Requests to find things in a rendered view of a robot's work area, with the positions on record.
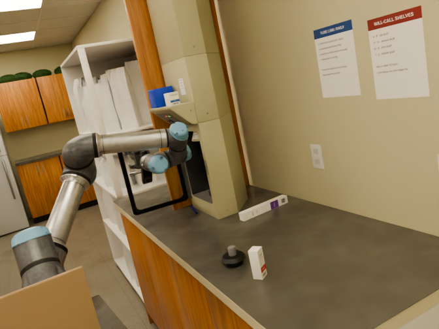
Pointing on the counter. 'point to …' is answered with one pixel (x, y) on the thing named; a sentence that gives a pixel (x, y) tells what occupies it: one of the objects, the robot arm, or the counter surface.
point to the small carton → (172, 98)
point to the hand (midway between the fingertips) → (136, 162)
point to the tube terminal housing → (211, 130)
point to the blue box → (155, 96)
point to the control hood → (179, 112)
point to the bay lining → (196, 167)
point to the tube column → (182, 28)
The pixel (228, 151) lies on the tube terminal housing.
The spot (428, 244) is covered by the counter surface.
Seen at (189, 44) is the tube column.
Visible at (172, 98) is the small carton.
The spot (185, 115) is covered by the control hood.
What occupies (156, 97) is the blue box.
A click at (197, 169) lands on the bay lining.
